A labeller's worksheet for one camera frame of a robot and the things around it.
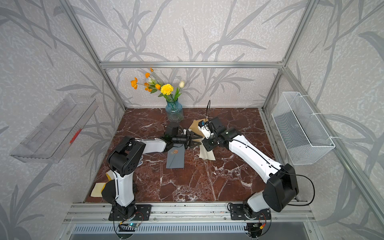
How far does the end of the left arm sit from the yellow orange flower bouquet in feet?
0.80

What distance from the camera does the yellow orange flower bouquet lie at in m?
0.88

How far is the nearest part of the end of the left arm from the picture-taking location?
2.61 feet
